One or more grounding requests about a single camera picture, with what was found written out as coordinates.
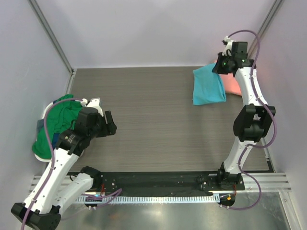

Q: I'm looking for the light blue t shirt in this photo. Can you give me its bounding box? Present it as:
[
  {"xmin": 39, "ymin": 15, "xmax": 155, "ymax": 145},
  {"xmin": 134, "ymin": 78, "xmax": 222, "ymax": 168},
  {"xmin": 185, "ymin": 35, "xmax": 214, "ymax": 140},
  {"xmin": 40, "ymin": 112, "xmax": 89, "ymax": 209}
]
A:
[{"xmin": 192, "ymin": 63, "xmax": 226, "ymax": 106}]

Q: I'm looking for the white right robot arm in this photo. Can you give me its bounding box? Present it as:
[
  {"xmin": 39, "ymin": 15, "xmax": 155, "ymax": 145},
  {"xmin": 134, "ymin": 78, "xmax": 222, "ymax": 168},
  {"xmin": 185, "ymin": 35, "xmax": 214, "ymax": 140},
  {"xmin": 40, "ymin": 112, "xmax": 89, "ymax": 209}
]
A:
[{"xmin": 206, "ymin": 38, "xmax": 276, "ymax": 191}]

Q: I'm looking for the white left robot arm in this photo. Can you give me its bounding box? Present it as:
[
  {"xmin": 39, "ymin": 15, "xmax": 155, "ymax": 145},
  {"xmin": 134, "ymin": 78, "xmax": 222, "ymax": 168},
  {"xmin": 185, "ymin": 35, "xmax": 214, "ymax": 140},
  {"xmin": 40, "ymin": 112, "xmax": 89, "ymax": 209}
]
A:
[{"xmin": 11, "ymin": 107, "xmax": 117, "ymax": 230}]

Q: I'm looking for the pink folded t shirt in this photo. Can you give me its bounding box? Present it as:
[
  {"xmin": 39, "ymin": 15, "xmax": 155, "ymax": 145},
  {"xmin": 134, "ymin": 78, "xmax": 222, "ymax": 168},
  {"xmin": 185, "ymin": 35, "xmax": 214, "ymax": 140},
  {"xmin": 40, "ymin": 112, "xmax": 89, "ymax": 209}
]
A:
[{"xmin": 214, "ymin": 73, "xmax": 242, "ymax": 96}]

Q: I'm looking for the green t shirt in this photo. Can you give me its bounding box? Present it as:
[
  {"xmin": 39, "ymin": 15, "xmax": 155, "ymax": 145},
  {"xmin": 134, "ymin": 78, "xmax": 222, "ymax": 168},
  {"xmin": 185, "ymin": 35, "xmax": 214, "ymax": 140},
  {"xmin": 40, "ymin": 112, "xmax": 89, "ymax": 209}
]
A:
[{"xmin": 32, "ymin": 100, "xmax": 82, "ymax": 159}]

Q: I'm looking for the navy blue t shirt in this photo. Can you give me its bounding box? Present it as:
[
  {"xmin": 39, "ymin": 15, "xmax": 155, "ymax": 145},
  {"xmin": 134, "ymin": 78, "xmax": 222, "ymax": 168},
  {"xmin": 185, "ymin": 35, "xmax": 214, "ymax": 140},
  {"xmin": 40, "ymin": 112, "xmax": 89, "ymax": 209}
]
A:
[{"xmin": 52, "ymin": 133, "xmax": 59, "ymax": 147}]

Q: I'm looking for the grey garment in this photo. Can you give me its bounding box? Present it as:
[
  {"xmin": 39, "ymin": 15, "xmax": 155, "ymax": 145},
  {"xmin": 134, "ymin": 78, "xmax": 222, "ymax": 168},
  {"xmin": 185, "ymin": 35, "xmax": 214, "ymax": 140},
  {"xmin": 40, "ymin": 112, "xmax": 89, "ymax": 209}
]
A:
[{"xmin": 36, "ymin": 119, "xmax": 44, "ymax": 134}]

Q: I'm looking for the white laundry basket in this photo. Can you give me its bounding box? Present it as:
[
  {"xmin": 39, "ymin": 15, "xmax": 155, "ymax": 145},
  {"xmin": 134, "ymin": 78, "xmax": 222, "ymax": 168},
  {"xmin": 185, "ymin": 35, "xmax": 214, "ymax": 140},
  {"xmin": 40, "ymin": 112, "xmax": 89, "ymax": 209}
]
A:
[{"xmin": 35, "ymin": 102, "xmax": 54, "ymax": 163}]

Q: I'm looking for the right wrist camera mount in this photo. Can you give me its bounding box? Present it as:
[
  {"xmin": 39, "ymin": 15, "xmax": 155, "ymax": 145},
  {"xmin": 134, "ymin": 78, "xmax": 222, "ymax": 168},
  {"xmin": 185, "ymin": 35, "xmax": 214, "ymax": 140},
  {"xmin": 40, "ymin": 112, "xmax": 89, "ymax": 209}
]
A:
[{"xmin": 222, "ymin": 36, "xmax": 235, "ymax": 56}]

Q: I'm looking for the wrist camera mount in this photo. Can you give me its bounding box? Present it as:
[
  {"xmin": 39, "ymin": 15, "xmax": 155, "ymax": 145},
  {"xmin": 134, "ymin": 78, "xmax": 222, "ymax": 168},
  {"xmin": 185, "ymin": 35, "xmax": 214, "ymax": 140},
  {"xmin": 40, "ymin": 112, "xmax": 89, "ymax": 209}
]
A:
[
  {"xmin": 80, "ymin": 97, "xmax": 104, "ymax": 117},
  {"xmin": 222, "ymin": 36, "xmax": 235, "ymax": 56}
]

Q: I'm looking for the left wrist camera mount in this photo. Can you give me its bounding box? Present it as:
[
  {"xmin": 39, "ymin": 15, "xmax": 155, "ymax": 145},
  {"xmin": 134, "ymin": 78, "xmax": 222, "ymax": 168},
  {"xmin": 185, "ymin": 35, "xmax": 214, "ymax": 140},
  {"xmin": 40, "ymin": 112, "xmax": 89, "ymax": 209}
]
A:
[{"xmin": 80, "ymin": 97, "xmax": 104, "ymax": 117}]

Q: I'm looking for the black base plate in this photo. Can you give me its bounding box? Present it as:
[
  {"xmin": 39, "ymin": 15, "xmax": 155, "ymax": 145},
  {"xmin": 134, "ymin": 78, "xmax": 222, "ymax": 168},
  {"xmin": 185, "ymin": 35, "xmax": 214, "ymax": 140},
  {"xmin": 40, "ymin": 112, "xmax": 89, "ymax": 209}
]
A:
[{"xmin": 98, "ymin": 170, "xmax": 245, "ymax": 196}]

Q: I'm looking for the white slotted cable duct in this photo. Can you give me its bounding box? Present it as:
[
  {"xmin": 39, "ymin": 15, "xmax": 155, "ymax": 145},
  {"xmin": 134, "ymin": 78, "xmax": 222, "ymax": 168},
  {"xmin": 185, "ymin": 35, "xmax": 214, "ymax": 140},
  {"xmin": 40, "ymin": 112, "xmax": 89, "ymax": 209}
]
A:
[{"xmin": 74, "ymin": 194, "xmax": 220, "ymax": 205}]

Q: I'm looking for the aluminium frame rail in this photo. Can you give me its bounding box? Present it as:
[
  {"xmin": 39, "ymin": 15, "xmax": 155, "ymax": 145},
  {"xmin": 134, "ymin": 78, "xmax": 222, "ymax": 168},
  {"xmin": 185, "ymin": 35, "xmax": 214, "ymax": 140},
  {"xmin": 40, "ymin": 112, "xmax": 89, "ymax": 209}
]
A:
[{"xmin": 29, "ymin": 172, "xmax": 292, "ymax": 193}]

